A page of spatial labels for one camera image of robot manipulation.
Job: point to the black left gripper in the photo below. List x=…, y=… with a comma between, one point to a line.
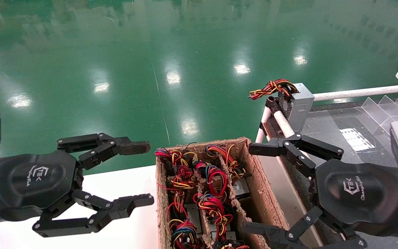
x=36, y=176

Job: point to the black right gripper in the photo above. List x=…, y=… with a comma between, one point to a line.
x=358, y=193

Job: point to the brown cardboard box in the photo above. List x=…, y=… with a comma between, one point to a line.
x=264, y=193

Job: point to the black pipe joint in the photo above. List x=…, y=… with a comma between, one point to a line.
x=272, y=103

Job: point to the long white horizontal pipe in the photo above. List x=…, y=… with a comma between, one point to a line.
x=358, y=92

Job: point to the clear acrylic divider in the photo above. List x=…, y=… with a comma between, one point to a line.
x=385, y=110

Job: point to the white slanted frame pipe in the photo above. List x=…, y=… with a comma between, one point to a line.
x=283, y=124

